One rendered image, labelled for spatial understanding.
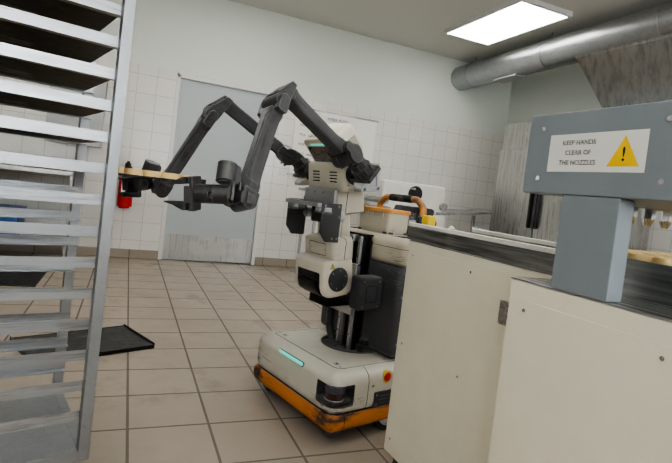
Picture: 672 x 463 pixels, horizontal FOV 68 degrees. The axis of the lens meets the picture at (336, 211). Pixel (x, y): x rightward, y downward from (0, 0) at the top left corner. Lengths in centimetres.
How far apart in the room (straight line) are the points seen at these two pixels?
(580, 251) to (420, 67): 613
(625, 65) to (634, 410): 63
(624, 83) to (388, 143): 564
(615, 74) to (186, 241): 528
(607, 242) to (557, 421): 34
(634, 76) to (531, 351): 57
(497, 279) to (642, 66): 63
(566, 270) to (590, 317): 9
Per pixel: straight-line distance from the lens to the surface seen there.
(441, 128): 711
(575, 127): 106
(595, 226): 100
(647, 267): 112
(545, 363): 108
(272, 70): 619
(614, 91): 117
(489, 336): 146
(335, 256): 211
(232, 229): 604
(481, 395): 151
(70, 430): 187
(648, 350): 95
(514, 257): 141
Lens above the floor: 97
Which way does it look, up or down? 2 degrees down
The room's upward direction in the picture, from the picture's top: 7 degrees clockwise
